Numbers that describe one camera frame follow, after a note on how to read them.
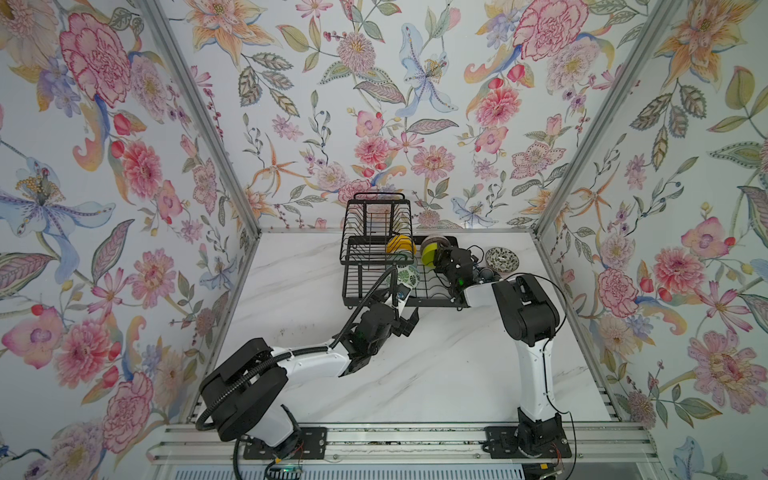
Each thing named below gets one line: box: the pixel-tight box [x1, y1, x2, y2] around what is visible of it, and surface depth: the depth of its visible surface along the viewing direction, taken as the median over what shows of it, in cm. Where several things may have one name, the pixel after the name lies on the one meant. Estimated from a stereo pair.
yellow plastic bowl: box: [386, 234, 417, 255], surface depth 109 cm
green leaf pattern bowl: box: [397, 265, 420, 290], surface depth 105 cm
